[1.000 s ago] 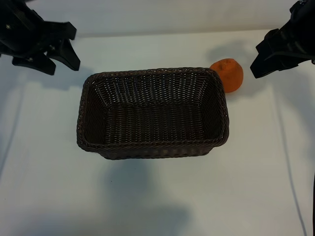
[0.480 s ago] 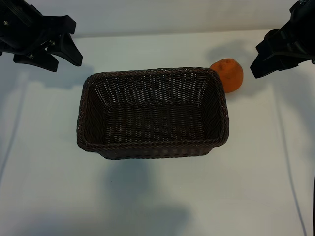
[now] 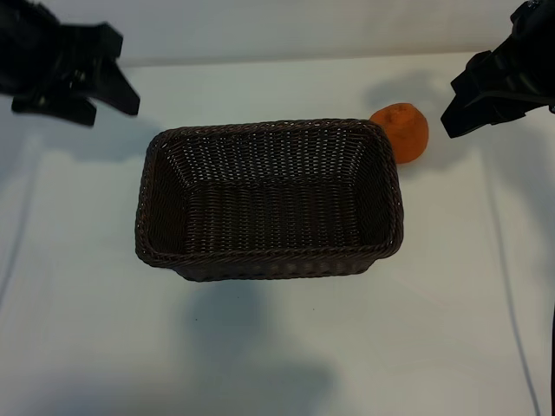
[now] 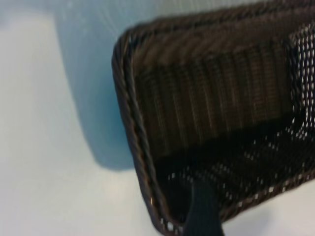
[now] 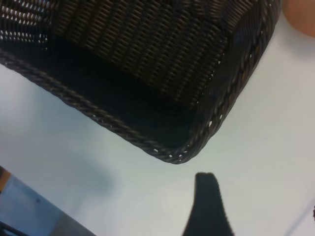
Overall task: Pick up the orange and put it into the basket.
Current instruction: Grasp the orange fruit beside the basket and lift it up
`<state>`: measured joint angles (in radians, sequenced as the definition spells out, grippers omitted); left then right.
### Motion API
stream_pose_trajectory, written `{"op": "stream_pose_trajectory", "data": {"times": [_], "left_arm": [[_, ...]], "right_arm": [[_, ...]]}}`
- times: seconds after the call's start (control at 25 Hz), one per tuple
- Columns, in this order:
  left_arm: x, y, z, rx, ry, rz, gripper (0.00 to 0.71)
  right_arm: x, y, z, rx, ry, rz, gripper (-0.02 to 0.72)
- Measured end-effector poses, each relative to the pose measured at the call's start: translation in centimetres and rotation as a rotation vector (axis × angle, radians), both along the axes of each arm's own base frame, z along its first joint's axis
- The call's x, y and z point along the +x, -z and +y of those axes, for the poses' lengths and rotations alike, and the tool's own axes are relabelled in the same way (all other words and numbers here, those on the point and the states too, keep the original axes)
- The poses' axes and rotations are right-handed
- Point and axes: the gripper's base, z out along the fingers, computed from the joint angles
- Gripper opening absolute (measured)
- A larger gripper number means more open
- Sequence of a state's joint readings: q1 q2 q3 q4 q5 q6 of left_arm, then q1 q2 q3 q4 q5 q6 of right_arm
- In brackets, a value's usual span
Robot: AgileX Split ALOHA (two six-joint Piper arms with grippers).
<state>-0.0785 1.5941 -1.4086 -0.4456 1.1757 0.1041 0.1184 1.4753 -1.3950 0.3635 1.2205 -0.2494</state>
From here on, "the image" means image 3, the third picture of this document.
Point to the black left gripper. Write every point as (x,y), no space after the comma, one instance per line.
(39,52)

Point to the dark brown wicker basket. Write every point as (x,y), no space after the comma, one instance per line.
(269,216)

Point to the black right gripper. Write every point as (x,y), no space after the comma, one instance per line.
(524,65)

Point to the orange mandarin fruit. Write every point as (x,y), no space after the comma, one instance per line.
(409,130)

